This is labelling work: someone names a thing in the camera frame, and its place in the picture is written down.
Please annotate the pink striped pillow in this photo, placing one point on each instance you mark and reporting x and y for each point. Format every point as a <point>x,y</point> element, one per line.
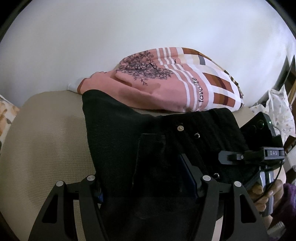
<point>161,92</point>

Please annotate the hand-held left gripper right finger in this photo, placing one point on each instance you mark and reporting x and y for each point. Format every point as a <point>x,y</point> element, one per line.
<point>187,172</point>

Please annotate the white patterned cloth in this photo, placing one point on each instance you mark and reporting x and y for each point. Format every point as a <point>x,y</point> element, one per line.
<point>279,111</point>

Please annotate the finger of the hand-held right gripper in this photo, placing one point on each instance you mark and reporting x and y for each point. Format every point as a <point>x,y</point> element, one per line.
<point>231,157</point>

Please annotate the white floral cloth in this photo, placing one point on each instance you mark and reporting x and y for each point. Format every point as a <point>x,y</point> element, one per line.
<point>7,111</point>

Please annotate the beige woven mattress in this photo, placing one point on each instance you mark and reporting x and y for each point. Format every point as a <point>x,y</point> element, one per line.
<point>46,139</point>

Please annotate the dark wooden frame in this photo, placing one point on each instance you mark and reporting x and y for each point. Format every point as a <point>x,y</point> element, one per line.
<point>290,74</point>

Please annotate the black pants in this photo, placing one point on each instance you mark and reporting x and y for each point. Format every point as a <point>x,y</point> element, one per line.
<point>120,129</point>

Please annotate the person's right forearm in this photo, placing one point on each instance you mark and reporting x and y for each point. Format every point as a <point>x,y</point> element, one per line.
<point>289,199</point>

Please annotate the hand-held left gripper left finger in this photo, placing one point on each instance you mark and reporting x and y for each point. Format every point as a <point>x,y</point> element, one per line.
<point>87,197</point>

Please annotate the person's right hand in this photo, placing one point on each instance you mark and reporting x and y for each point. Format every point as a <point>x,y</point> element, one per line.
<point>256,191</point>

